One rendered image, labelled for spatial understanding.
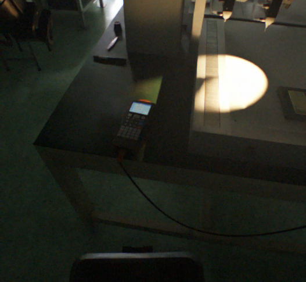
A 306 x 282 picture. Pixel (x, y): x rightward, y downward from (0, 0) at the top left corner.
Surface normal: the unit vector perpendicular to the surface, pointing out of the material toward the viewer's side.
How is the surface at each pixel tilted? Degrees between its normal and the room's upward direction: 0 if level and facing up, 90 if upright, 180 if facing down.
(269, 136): 0
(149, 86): 0
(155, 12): 90
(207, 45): 0
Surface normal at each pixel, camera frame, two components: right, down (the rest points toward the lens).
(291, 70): 0.01, -0.65
